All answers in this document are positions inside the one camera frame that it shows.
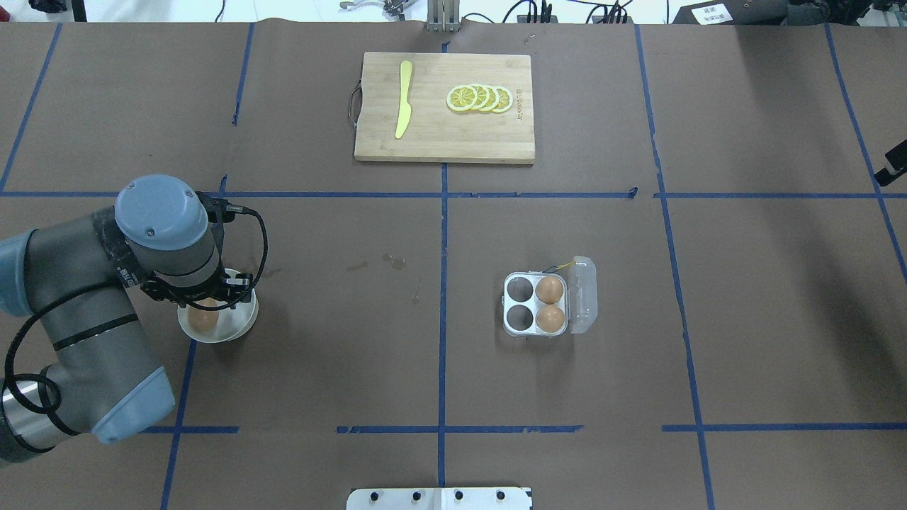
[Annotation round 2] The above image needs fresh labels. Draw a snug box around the brown egg from bowl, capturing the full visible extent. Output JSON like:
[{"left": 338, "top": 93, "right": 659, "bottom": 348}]
[{"left": 186, "top": 298, "right": 220, "bottom": 332}]

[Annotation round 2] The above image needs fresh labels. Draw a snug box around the yellow plastic knife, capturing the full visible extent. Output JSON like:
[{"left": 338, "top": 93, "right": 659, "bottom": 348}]
[{"left": 395, "top": 60, "right": 414, "bottom": 140}]

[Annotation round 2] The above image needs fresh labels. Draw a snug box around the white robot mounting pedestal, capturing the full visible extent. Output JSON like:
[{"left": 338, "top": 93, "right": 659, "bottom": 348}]
[{"left": 346, "top": 487, "right": 534, "bottom": 509}]

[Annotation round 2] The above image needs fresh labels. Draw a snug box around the brown egg front right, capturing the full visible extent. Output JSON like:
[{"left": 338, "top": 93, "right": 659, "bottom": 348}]
[{"left": 535, "top": 304, "right": 566, "bottom": 335}]

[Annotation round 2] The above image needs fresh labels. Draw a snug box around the clear plastic egg box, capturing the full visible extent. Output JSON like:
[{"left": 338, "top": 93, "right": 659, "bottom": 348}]
[{"left": 501, "top": 256, "right": 599, "bottom": 338}]

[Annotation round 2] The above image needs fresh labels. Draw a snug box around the white bowl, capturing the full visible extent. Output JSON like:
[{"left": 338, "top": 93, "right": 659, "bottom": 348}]
[{"left": 177, "top": 290, "right": 259, "bottom": 344}]

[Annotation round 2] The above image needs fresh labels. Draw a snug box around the aluminium frame post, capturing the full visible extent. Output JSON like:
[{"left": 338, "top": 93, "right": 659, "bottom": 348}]
[{"left": 427, "top": 0, "right": 462, "bottom": 33}]

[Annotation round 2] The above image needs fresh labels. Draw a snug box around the brown egg back right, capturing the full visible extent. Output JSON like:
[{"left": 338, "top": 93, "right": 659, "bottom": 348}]
[{"left": 535, "top": 274, "right": 565, "bottom": 305}]

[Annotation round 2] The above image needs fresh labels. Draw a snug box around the wooden cutting board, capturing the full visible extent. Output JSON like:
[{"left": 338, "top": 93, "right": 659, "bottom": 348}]
[{"left": 354, "top": 52, "right": 536, "bottom": 165}]

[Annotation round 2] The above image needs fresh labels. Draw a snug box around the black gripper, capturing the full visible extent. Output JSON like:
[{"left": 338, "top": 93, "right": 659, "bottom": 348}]
[{"left": 140, "top": 191, "right": 254, "bottom": 311}]

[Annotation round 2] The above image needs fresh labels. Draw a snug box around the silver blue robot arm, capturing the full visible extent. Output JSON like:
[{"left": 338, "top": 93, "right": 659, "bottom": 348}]
[{"left": 1, "top": 174, "right": 265, "bottom": 467}]

